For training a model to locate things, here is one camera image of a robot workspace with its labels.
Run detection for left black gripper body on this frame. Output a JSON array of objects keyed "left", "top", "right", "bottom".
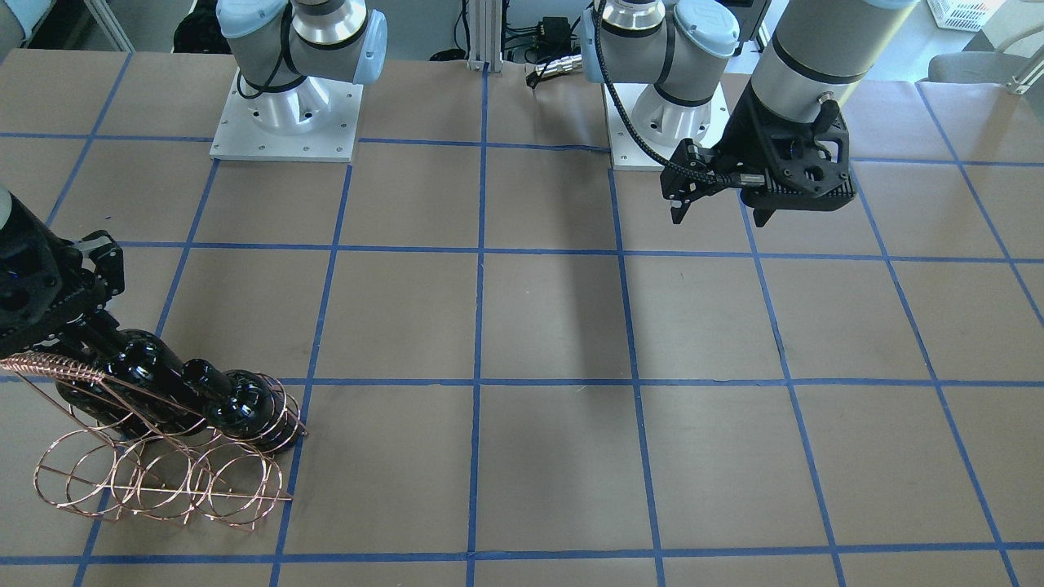
[{"left": 660, "top": 139, "right": 748, "bottom": 205}]

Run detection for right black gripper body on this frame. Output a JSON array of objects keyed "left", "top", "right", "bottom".
[{"left": 1, "top": 188, "right": 126, "bottom": 355}]

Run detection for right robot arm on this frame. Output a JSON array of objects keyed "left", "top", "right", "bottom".
[{"left": 2, "top": 1, "right": 387, "bottom": 358}]

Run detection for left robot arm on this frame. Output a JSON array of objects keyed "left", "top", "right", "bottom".
[{"left": 579, "top": 1, "right": 916, "bottom": 227}]

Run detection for dark bottle in basket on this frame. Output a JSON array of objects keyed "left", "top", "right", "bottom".
[{"left": 183, "top": 358, "right": 303, "bottom": 456}]

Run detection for black power adapter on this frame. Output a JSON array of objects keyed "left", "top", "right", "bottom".
[{"left": 536, "top": 16, "right": 572, "bottom": 46}]

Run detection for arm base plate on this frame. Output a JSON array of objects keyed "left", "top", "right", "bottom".
[
  {"left": 210, "top": 77, "right": 365, "bottom": 164},
  {"left": 602, "top": 83, "right": 731, "bottom": 172}
]

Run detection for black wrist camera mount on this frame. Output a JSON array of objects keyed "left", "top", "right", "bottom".
[{"left": 713, "top": 86, "right": 857, "bottom": 212}]

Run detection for black braided cable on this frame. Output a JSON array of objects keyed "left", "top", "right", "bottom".
[{"left": 591, "top": 0, "right": 768, "bottom": 184}]

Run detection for copper wire wine basket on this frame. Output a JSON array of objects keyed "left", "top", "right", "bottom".
[{"left": 2, "top": 352, "right": 292, "bottom": 532}]

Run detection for aluminium frame post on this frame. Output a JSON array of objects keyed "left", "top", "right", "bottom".
[{"left": 462, "top": 1, "right": 506, "bottom": 77}]

